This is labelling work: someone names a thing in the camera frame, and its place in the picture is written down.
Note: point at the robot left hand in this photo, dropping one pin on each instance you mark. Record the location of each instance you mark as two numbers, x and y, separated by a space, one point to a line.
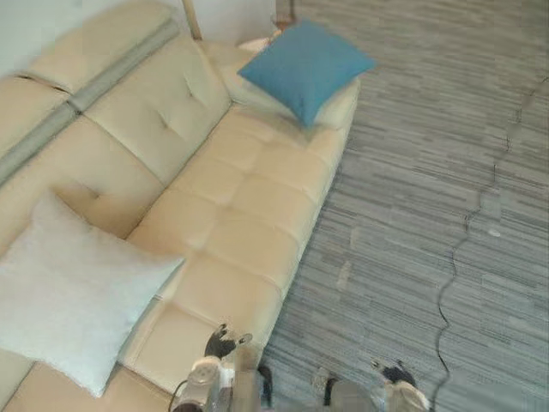
221 341

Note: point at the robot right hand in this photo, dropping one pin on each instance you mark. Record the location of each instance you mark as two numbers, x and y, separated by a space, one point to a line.
396 372

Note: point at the cream leather sofa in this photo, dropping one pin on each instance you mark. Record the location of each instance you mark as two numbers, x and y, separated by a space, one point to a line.
240 201

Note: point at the white square cushion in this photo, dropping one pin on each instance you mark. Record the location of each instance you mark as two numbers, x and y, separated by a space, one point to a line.
73 287

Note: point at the blue square cushion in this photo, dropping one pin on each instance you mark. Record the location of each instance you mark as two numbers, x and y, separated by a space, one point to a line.
306 73

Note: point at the wooden floor lamp pole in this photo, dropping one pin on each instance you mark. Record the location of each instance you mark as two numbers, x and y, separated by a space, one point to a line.
192 19

